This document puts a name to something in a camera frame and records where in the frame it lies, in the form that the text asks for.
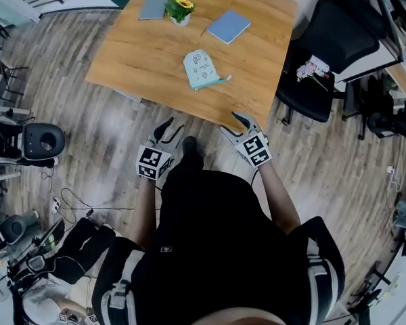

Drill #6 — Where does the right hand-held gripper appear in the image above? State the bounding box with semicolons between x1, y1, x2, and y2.
219;111;273;167

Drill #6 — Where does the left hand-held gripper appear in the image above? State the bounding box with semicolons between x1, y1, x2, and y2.
135;116;186;181

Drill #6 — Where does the light teal pencil pouch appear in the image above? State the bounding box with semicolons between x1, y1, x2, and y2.
183;48;233;93

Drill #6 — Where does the person's left forearm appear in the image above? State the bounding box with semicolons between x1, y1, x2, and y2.
131;177;157;250

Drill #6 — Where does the person's right forearm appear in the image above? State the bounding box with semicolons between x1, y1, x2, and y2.
256;162;302;235

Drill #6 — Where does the person's black left shoe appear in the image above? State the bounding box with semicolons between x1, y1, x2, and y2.
182;135;199;158

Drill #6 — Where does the artificial purple flower stem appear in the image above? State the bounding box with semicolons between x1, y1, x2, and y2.
296;62;329;93

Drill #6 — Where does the white pink packet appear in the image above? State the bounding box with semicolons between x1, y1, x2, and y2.
306;55;332;78

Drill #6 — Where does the blue notebook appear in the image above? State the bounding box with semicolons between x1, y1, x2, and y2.
200;9;252;46

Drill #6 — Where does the person's black clothing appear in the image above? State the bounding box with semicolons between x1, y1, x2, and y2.
91;147;346;325

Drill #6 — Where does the potted sunflower plant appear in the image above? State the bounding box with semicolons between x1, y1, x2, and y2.
164;0;196;27

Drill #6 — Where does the grey notebook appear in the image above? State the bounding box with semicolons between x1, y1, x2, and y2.
137;0;171;22

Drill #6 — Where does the black mesh office chair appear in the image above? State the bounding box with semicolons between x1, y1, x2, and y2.
275;0;382;125

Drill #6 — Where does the black swivel office chair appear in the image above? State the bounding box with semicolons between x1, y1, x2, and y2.
341;74;406;142

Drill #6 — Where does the black floor cable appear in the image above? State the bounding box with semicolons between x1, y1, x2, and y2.
40;169;136;223

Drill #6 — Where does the white charger with cable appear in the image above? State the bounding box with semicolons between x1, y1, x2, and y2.
386;165;403;192

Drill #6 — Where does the grey harness strap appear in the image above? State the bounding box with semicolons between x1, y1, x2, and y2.
100;248;146;325
306;237;339;325

